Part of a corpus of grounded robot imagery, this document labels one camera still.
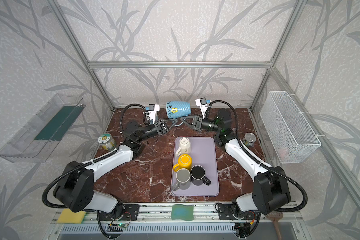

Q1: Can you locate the blue patterned mug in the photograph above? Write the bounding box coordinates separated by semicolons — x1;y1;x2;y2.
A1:
166;101;191;119

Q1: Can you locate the black mug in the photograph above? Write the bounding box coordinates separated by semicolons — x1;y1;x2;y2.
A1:
191;165;211;186

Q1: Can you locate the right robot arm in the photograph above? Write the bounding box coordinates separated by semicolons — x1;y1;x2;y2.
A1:
181;98;308;215

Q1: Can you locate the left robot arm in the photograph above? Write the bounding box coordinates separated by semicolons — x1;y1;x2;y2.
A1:
42;117;178;214

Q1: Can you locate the white upside-down mug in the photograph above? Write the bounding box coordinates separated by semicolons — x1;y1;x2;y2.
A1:
175;137;191;157

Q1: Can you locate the yellow mug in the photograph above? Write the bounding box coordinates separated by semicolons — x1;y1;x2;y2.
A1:
173;154;192;172

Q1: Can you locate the grey mug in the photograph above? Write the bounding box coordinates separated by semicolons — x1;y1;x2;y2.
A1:
172;168;191;191

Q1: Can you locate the lilac tray mat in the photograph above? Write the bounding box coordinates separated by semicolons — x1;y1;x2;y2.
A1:
171;137;220;197

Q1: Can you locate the metal tin can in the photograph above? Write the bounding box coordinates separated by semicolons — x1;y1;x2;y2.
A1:
243;133;257;148

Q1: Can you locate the green sponge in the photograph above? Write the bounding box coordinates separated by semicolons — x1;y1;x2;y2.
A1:
171;204;194;222

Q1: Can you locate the left circuit board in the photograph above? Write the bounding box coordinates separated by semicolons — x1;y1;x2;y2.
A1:
107;223;130;232

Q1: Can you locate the circuit board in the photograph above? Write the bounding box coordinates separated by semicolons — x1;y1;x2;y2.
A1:
107;223;130;232
232;223;251;239

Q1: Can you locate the right circuit board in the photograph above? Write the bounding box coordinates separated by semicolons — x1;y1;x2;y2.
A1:
232;223;251;239

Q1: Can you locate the yellow sponge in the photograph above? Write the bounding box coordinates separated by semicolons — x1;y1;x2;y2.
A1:
57;209;86;224

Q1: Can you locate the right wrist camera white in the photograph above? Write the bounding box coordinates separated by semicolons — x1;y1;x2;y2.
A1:
195;98;211;119

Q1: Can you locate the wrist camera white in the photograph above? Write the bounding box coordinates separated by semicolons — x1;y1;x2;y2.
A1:
144;104;160;125
195;98;211;119

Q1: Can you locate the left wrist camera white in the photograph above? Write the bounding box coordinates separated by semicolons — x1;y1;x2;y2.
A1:
144;104;160;125

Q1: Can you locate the white wire basket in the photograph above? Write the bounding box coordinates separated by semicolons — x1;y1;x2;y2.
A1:
260;91;322;164

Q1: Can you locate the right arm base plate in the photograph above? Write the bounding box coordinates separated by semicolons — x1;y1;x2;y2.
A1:
215;203;258;222

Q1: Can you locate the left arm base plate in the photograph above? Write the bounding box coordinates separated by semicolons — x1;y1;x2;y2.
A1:
98;204;140;221

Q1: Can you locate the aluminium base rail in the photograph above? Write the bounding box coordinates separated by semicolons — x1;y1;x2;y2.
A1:
44;202;310;240

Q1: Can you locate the clear plastic wall shelf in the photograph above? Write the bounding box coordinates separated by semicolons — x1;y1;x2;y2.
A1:
0;94;86;163

